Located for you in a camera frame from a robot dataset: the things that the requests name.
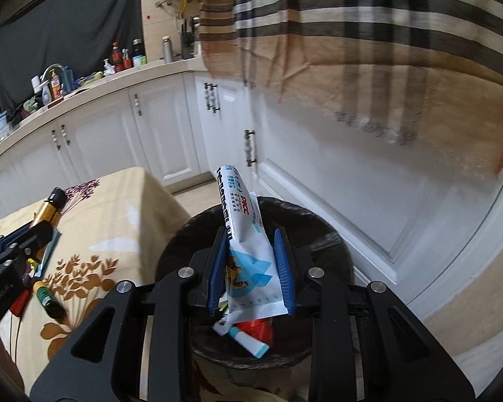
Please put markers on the bin with black liner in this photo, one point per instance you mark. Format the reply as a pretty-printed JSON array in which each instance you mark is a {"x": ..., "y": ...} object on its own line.
[{"x": 318, "y": 234}]

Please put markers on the dark bottle with green label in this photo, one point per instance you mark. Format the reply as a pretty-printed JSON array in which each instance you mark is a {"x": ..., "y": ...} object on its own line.
[{"x": 48, "y": 299}]

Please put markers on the yellow dish soap bottle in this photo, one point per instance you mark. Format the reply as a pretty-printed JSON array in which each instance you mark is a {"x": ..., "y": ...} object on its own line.
[{"x": 55, "y": 88}]

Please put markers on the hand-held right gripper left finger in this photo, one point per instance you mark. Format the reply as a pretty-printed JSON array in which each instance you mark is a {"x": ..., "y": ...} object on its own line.
[{"x": 218, "y": 272}]

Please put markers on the black knife block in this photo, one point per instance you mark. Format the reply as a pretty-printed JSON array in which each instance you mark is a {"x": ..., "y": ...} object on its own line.
[{"x": 188, "y": 39}]

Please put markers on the white teal packet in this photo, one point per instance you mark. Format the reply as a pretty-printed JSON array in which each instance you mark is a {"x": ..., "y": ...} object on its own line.
[{"x": 251, "y": 343}]

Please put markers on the steel thermos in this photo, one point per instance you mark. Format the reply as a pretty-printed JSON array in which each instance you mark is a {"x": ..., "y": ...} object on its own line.
[{"x": 167, "y": 50}]

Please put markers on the chrome faucet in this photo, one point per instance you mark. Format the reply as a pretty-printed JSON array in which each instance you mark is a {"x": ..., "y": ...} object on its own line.
[{"x": 56, "y": 69}]

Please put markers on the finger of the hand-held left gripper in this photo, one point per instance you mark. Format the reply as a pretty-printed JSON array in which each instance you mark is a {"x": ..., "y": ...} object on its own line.
[
  {"x": 16, "y": 236},
  {"x": 40, "y": 234}
]

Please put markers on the blue soap bottle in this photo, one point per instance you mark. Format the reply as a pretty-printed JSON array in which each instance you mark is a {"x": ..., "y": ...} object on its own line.
[{"x": 46, "y": 96}]

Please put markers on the yellow black bottle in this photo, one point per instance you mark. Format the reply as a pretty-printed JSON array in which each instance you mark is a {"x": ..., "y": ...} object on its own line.
[{"x": 50, "y": 209}]

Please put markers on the plaid hanging cloth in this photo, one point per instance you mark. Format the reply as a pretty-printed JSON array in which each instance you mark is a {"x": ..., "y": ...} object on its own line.
[{"x": 381, "y": 50}]

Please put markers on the white blue snack packet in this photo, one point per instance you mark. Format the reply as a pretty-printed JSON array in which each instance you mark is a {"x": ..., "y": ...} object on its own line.
[{"x": 247, "y": 259}]

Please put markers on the white pump bottle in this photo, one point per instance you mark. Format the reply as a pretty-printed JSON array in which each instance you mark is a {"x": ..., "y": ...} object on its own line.
[{"x": 108, "y": 69}]

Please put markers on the red plastic bag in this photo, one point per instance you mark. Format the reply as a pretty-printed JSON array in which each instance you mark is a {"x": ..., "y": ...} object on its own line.
[{"x": 258, "y": 328}]

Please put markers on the red black bottle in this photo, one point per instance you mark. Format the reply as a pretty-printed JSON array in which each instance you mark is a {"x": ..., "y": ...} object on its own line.
[{"x": 20, "y": 301}]

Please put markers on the white kitchen cabinets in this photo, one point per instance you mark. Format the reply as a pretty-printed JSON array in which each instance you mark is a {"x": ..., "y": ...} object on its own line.
[{"x": 163, "y": 134}]

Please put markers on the beige kitchen countertop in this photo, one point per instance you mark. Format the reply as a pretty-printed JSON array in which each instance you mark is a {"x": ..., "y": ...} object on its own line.
[{"x": 109, "y": 83}]

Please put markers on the dark window cloth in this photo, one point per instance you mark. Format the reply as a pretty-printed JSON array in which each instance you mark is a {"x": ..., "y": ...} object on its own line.
[{"x": 67, "y": 29}]

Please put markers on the dark sauce bottle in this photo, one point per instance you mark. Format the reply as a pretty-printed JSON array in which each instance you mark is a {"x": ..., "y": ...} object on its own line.
[{"x": 117, "y": 58}]

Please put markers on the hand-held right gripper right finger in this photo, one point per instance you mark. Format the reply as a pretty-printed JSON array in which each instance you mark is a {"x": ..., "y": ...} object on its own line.
[{"x": 283, "y": 272}]

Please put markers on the small spray bottle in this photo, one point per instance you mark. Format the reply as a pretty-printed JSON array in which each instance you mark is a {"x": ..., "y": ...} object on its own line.
[{"x": 128, "y": 60}]

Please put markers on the dark lid jar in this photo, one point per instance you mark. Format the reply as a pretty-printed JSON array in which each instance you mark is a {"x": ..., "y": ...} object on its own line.
[{"x": 138, "y": 54}]

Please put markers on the light blue flat packet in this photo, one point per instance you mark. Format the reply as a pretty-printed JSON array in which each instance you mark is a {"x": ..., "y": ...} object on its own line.
[{"x": 50, "y": 251}]

